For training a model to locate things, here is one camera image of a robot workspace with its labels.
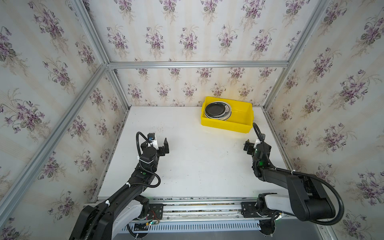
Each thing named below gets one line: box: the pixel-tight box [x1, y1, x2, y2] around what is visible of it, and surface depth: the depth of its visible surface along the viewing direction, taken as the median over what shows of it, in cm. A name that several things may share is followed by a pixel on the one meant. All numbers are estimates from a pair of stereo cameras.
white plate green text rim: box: [205, 101, 232, 121], surface depth 110 cm
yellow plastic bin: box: [201, 96, 254, 134], surface depth 112 cm
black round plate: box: [205, 101, 229, 117], surface depth 112 cm
